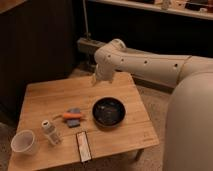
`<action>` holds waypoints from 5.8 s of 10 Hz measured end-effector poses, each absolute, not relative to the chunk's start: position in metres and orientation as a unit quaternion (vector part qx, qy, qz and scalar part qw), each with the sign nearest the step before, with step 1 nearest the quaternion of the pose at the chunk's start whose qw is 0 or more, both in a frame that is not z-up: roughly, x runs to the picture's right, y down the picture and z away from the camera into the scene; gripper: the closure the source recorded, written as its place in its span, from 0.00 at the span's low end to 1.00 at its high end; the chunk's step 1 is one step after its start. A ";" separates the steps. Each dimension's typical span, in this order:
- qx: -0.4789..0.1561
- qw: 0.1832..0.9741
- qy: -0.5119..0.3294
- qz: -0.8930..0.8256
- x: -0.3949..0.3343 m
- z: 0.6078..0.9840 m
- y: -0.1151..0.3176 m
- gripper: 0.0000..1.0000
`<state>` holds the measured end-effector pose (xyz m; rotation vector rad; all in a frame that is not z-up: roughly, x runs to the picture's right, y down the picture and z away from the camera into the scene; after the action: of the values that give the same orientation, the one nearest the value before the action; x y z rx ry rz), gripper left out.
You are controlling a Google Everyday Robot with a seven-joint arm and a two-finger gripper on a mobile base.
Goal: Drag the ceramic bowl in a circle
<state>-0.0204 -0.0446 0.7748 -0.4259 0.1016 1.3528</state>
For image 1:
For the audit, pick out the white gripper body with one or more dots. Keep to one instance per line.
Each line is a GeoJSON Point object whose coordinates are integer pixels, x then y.
{"type": "Point", "coordinates": [102, 73]}

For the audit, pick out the black ceramic bowl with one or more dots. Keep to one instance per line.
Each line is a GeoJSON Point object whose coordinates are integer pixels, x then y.
{"type": "Point", "coordinates": [108, 112]}

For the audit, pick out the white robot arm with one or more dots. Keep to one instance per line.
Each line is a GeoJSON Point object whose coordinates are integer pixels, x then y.
{"type": "Point", "coordinates": [188, 144]}

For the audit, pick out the long grey case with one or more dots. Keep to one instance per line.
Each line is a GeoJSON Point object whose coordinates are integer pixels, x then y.
{"type": "Point", "coordinates": [88, 46]}

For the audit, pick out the metal pole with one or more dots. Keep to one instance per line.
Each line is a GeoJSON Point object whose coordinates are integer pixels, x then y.
{"type": "Point", "coordinates": [87, 33]}

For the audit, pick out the orange carrot toy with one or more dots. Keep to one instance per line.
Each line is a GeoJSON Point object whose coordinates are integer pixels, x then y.
{"type": "Point", "coordinates": [67, 116]}

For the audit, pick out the blue grey sponge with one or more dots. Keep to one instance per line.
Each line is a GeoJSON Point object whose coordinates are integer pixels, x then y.
{"type": "Point", "coordinates": [73, 122]}

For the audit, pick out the clear spice bottle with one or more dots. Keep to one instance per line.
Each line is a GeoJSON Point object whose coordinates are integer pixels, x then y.
{"type": "Point", "coordinates": [51, 132]}

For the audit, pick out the wooden shelf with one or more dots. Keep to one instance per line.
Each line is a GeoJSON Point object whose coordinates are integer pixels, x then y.
{"type": "Point", "coordinates": [155, 8]}

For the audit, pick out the white plastic cup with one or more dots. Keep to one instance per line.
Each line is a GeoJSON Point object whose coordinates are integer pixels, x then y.
{"type": "Point", "coordinates": [24, 142]}

